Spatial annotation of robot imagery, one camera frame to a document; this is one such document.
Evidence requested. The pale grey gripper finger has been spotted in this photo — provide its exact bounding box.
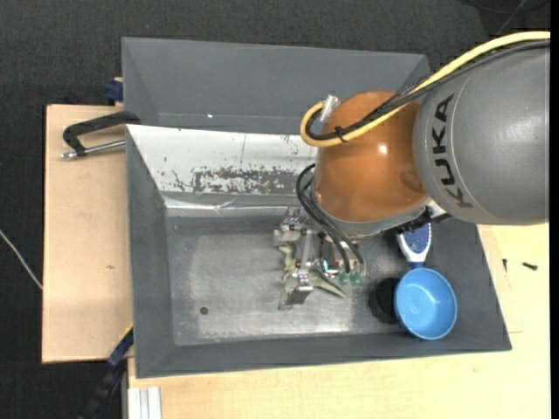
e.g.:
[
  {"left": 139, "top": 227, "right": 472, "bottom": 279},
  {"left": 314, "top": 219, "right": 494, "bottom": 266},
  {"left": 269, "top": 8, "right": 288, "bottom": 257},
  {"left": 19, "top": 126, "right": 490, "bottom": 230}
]
[
  {"left": 273, "top": 209, "right": 305, "bottom": 248},
  {"left": 278, "top": 268, "right": 316, "bottom": 312}
]

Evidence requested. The green toy animal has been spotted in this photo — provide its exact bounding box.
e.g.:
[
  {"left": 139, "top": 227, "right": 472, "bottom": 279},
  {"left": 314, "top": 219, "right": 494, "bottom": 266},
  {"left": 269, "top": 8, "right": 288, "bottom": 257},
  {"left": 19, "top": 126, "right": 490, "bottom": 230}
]
[{"left": 279, "top": 242, "right": 349, "bottom": 299}]

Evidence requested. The grey metal bin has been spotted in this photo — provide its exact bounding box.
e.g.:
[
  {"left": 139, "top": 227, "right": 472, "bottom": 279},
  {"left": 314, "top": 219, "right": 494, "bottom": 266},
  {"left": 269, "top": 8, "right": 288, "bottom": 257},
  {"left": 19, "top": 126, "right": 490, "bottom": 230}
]
[{"left": 121, "top": 36, "right": 513, "bottom": 379}]

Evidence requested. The black round object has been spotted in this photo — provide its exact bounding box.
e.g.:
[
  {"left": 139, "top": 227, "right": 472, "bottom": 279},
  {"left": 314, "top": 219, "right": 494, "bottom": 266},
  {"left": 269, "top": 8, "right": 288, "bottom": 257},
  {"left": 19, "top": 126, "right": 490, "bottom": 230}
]
[{"left": 367, "top": 277, "right": 401, "bottom": 325}]

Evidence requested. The blue and white brush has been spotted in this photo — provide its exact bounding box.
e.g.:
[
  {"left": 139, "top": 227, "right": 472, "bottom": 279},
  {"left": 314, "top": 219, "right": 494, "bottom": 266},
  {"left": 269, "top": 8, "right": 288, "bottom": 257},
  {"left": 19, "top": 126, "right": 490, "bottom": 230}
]
[{"left": 395, "top": 222, "right": 434, "bottom": 265}]

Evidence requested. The blue plastic bowl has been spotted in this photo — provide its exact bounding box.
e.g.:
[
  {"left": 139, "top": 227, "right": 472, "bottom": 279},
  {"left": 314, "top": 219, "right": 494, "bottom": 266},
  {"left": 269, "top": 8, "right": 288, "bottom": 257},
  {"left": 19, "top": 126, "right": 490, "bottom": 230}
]
[{"left": 393, "top": 267, "right": 459, "bottom": 341}]

